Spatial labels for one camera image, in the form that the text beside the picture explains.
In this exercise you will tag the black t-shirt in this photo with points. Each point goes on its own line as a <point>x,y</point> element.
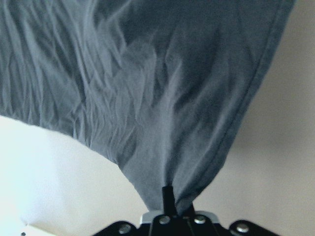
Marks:
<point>159,87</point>

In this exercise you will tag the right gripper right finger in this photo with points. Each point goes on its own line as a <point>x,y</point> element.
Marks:
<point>191,208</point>

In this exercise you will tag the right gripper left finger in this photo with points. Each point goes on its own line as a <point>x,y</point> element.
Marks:
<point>168,198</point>

